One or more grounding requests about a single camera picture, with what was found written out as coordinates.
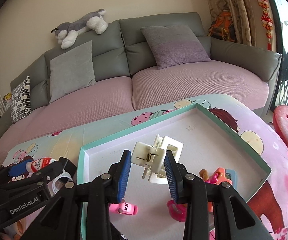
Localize pink doll figurine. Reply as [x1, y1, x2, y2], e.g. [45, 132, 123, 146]
[167, 169, 218, 222]

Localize pink smartwatch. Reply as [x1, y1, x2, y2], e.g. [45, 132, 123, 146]
[109, 202, 138, 216]

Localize grey sofa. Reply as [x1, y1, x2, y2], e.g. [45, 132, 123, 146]
[0, 11, 283, 156]

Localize red plastic stool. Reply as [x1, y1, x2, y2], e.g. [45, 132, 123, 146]
[273, 105, 288, 147]

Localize cartoon print tablecloth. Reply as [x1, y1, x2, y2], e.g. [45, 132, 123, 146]
[3, 94, 288, 239]

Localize beige patterned curtain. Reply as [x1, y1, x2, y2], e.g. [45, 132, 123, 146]
[207, 0, 254, 46]

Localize red hanging ornament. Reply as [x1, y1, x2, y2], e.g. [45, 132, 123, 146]
[250, 0, 275, 50]

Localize red white glue bottle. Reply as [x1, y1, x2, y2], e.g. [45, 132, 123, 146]
[26, 157, 56, 173]

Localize purple grey cushion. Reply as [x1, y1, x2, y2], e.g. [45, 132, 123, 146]
[140, 25, 211, 69]

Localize teal shallow cardboard tray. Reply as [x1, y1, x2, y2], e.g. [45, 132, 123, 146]
[77, 104, 271, 239]

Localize cream plastic hair claw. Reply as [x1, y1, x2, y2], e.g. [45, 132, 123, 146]
[131, 134, 183, 185]

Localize books beside sofa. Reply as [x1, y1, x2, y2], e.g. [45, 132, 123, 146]
[0, 93, 12, 116]

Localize orange decorative bag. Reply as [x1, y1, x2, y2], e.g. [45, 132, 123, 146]
[208, 10, 237, 43]

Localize pink sofa seat cover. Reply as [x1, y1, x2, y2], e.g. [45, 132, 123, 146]
[0, 61, 269, 164]

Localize husky plush toy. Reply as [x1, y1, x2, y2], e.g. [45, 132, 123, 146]
[51, 8, 108, 50]

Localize black white patterned cushion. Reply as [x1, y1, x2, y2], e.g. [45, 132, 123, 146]
[11, 76, 31, 124]

